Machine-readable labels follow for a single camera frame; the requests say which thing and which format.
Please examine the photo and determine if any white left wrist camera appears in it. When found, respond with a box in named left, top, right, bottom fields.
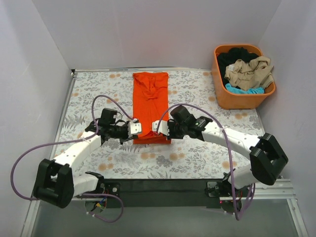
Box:
left=127, top=121, right=142, bottom=137

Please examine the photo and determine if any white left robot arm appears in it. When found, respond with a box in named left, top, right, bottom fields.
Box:
left=32, top=109, right=131, bottom=208

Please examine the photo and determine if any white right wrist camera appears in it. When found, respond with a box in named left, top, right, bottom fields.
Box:
left=152, top=120, right=169, bottom=136

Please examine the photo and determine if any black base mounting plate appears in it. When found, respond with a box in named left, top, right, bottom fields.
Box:
left=101, top=179, right=232, bottom=208

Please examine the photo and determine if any orange t shirt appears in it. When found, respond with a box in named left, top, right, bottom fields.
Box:
left=133, top=72, right=171, bottom=145

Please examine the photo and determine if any aluminium frame rail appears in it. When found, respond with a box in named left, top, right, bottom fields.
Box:
left=22, top=179, right=308, bottom=237

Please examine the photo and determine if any black t shirt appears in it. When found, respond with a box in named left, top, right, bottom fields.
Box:
left=217, top=47, right=259, bottom=79

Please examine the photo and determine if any turquoise t shirt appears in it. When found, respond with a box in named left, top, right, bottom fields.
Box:
left=226, top=83, right=265, bottom=95

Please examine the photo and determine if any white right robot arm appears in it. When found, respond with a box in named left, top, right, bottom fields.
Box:
left=167, top=105, right=288, bottom=196

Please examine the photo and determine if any beige t shirt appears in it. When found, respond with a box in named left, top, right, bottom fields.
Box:
left=224, top=56, right=274, bottom=91

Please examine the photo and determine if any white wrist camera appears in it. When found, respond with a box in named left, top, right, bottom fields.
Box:
left=152, top=120, right=169, bottom=136
left=127, top=121, right=142, bottom=137

